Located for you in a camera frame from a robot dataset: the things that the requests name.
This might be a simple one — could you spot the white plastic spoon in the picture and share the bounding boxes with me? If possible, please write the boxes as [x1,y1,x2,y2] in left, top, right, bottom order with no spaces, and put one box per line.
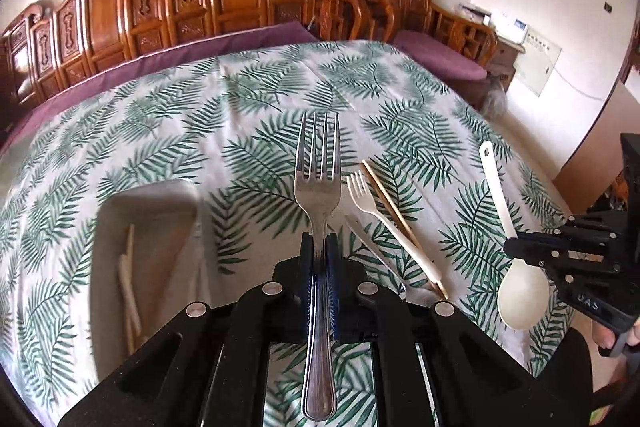
[480,141,549,331]

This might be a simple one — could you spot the metal fork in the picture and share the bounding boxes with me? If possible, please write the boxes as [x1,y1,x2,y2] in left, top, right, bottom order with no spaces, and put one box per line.
[294,116,342,421]

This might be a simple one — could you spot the white plastic fork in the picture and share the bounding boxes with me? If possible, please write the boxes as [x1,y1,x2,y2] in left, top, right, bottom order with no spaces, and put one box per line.
[347,172,444,291]

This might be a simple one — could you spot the dark brown wooden chopstick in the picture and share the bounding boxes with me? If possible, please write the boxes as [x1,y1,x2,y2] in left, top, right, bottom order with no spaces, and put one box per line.
[358,160,449,300]

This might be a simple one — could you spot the person's right hand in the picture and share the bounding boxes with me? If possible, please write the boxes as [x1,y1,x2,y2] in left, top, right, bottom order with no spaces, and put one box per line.
[592,319,640,349]

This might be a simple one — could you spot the green leaf print tablecloth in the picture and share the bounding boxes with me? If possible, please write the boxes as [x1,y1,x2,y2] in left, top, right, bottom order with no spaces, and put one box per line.
[1,41,573,426]

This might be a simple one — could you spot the grey rectangular tray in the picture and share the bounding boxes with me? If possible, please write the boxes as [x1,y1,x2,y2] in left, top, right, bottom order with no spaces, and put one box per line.
[90,180,227,381]

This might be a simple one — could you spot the plastic bag on floor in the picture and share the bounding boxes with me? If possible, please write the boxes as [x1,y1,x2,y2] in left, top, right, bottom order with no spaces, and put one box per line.
[480,77,508,121]

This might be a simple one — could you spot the white electrical panel door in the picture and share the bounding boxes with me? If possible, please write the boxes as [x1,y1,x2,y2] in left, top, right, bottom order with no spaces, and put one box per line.
[514,26,562,96]

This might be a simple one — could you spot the wooden side table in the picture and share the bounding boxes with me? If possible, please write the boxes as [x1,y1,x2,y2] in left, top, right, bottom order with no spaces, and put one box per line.
[486,37,525,91]

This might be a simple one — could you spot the purple armchair cushion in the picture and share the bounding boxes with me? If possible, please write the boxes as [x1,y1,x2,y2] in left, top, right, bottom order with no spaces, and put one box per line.
[393,30,487,81]

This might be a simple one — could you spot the items on side table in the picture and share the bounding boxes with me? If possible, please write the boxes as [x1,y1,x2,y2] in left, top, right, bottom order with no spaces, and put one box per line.
[456,3,528,44]

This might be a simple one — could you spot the purple sofa cushion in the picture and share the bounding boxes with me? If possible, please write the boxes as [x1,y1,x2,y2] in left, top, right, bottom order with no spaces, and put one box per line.
[1,22,319,153]

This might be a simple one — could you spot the carved wooden long sofa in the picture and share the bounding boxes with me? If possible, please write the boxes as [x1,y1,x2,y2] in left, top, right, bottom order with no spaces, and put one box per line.
[1,0,370,127]

